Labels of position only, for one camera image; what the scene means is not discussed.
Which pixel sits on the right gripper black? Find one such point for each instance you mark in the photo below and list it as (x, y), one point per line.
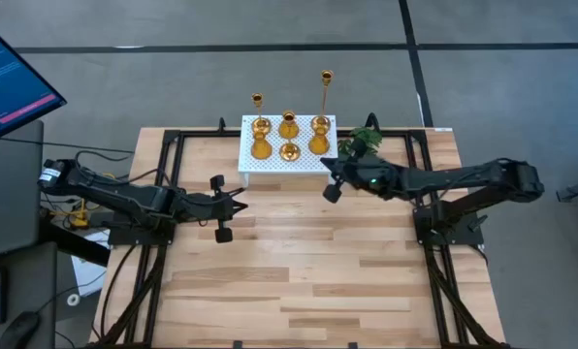
(366, 174)

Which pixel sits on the yellow clamp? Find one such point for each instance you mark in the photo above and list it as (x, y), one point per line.
(79, 215)

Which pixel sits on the amber ribbed glass candle holder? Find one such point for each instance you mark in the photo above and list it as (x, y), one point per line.
(319, 144)
(261, 149)
(289, 117)

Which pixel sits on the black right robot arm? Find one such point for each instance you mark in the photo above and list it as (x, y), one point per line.
(463, 177)

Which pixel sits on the brass candlestick trumpet base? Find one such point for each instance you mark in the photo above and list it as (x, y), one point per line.
(289, 153)

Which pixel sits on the white tape roll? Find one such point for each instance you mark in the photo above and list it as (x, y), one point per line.
(69, 299)

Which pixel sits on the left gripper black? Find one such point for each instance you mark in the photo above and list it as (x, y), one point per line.
(197, 206)

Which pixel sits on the dark chair base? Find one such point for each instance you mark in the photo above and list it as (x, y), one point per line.
(577, 191)

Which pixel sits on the brass goblet-cup candlestick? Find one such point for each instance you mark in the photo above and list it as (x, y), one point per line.
(261, 126)

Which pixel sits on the dark side desk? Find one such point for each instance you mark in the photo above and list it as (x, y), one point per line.
(27, 291)

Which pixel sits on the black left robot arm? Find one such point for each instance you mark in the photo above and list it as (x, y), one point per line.
(124, 196)

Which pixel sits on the tall slender brass candlestick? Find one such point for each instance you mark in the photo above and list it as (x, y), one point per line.
(321, 123)

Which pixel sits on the grey computer case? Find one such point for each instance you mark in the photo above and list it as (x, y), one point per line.
(8, 194)

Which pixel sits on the black computer mouse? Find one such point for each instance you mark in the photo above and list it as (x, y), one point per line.
(20, 329)

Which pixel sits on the computer monitor blue screen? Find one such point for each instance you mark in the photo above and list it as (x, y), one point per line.
(8, 82)

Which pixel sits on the white perforated metal shelf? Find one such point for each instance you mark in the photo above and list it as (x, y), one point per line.
(304, 164)

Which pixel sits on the white paper sheet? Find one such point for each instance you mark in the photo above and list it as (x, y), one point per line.
(87, 271)

